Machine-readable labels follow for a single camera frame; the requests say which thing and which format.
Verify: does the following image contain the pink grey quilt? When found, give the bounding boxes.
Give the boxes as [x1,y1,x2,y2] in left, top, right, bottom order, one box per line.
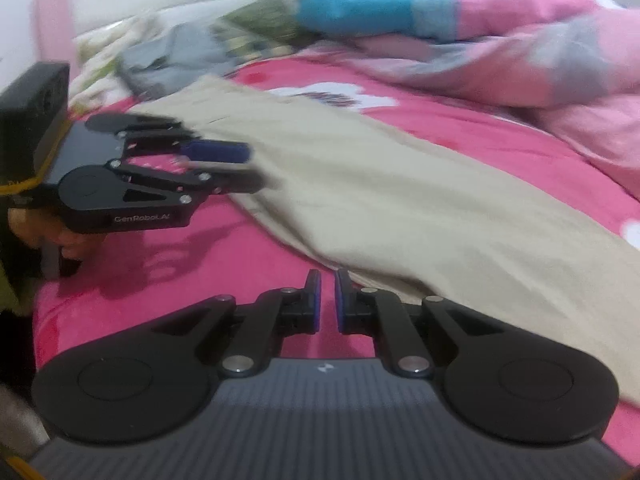
[296,0,639,194]

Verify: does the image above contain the left hand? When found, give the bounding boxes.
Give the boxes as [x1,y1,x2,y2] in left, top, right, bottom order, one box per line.
[8,208,105,260]

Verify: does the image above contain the beige trousers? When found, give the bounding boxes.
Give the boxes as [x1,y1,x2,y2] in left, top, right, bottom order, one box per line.
[138,76,639,400]

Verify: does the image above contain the grey garment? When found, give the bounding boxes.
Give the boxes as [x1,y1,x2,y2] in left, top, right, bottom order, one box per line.
[116,24,236,101]

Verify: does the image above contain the green patterned pillow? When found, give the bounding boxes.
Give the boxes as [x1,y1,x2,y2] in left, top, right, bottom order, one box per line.
[209,0,321,65]

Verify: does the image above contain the black camera box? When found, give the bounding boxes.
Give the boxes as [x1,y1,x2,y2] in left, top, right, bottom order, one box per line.
[1,62,70,195]

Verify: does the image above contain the pink floral blanket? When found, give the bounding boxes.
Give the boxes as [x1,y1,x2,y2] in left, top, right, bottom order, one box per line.
[31,54,640,466]

